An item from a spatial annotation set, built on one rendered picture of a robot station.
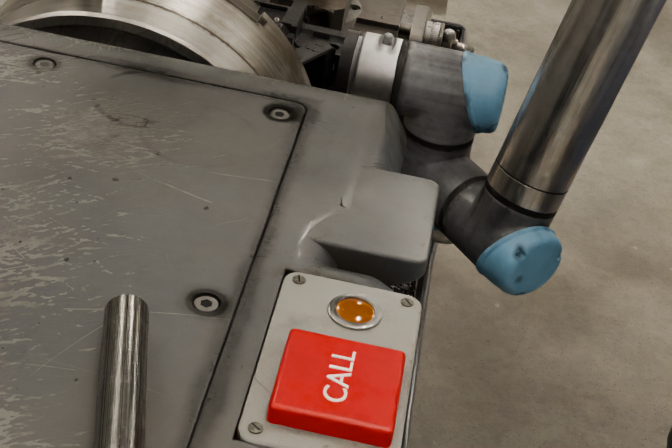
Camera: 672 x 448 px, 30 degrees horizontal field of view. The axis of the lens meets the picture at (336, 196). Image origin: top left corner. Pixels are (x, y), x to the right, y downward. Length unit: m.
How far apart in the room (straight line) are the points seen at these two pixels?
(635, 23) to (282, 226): 0.50
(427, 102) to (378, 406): 0.67
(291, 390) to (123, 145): 0.24
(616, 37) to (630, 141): 2.43
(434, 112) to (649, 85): 2.67
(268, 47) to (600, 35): 0.30
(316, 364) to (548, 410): 1.97
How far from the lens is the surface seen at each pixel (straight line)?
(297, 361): 0.62
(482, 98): 1.23
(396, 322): 0.67
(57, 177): 0.75
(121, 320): 0.61
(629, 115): 3.69
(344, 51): 1.24
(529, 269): 1.20
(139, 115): 0.81
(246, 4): 1.08
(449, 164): 1.27
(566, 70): 1.15
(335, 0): 1.55
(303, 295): 0.67
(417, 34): 1.62
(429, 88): 1.23
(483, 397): 2.55
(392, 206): 0.76
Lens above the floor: 1.67
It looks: 34 degrees down
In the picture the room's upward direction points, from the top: 10 degrees clockwise
